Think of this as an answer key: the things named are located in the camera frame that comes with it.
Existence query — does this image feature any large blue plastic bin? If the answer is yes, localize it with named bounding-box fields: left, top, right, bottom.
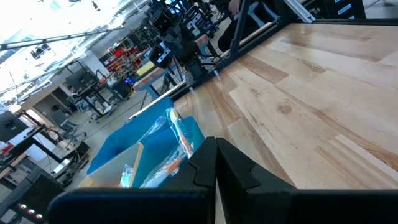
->
left=86, top=97, right=175, bottom=175

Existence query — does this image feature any black aluminium table frame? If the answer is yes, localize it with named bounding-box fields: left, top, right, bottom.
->
left=129, top=0, right=313, bottom=122

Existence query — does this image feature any black labelled case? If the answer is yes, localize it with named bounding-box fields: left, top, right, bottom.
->
left=323, top=0, right=367, bottom=20

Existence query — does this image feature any grey office chair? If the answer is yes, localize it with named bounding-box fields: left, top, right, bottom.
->
left=50, top=109, right=88, bottom=147

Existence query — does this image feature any person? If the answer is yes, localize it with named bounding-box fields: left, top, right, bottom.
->
left=216, top=0, right=282, bottom=53

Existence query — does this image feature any red parts shelf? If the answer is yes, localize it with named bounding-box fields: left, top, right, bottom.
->
left=104, top=45, right=141, bottom=73

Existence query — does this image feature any blue toothbrush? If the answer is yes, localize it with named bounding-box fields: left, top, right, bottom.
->
left=139, top=116, right=167, bottom=141

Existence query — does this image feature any small teal plastic bin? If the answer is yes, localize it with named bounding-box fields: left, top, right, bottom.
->
left=132, top=116, right=206, bottom=189

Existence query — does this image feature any grey desk leg frame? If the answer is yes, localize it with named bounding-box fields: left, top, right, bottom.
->
left=132, top=34, right=210, bottom=101

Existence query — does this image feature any silver aluminium extrusion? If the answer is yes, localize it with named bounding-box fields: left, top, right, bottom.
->
left=283, top=0, right=315, bottom=24

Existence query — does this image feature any black aluminium crossbar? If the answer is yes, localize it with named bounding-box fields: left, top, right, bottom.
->
left=312, top=17, right=398, bottom=27

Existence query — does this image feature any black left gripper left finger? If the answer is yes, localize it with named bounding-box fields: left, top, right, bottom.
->
left=45, top=136, right=218, bottom=224

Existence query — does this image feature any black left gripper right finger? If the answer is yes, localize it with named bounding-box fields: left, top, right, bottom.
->
left=216, top=137, right=398, bottom=224

